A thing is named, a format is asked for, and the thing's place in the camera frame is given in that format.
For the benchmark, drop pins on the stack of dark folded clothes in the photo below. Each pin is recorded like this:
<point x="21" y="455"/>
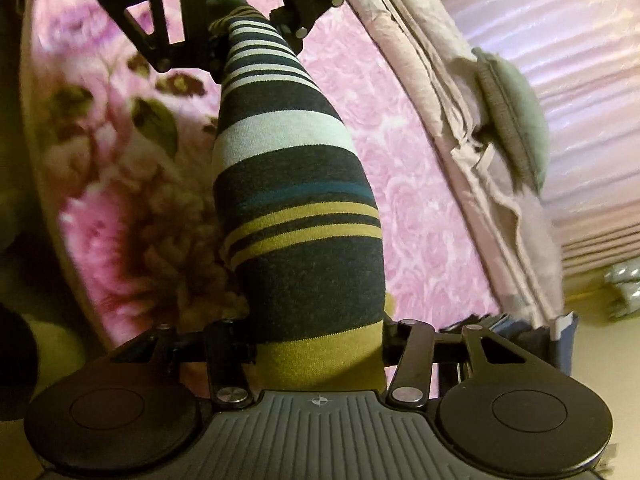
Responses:
<point x="530" y="336"/>

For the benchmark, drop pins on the gold curtain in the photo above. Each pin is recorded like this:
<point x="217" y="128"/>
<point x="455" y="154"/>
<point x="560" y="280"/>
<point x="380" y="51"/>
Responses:
<point x="605" y="257"/>

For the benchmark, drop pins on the grey cushion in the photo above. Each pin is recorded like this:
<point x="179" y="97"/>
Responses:
<point x="520" y="110"/>

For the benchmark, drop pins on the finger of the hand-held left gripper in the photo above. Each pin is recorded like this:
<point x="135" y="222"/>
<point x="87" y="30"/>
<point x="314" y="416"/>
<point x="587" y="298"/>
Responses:
<point x="171" y="50"/>
<point x="306" y="15"/>

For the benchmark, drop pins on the beige bedding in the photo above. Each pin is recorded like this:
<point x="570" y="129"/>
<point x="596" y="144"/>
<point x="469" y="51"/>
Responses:
<point x="450" y="85"/>

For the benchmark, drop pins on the pink curtain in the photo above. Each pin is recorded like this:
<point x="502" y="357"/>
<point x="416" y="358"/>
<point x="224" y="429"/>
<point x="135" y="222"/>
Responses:
<point x="585" y="60"/>

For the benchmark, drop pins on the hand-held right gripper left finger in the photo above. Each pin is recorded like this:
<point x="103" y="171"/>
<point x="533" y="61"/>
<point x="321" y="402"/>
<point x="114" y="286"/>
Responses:
<point x="226" y="355"/>

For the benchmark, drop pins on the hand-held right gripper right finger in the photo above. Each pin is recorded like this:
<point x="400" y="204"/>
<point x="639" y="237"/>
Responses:
<point x="413" y="355"/>

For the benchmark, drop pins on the pink floral blanket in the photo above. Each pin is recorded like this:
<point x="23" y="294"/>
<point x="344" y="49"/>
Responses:
<point x="410" y="185"/>

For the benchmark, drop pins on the silver shiny object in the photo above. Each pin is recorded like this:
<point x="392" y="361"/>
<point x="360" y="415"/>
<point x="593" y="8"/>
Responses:
<point x="624" y="292"/>

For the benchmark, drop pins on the striped knit garment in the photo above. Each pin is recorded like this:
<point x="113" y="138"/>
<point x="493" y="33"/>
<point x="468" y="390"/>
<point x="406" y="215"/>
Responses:
<point x="295" y="260"/>

